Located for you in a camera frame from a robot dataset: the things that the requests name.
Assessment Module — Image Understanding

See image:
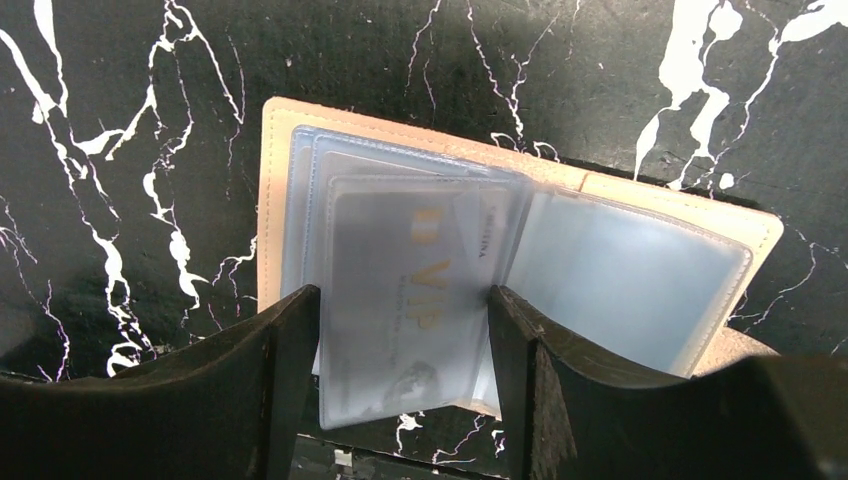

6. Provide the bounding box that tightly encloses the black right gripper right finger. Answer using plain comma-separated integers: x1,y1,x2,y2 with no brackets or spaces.
488,286,847,479

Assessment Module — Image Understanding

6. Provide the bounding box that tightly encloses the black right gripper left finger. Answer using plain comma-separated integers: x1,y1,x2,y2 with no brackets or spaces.
1,285,320,479

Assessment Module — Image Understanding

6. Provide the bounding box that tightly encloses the white VIP diamond card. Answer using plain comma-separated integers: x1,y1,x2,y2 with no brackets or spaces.
319,175,524,430

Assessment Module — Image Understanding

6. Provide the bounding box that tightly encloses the beige leather card holder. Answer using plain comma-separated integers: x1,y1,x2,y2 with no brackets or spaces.
257,97,784,416

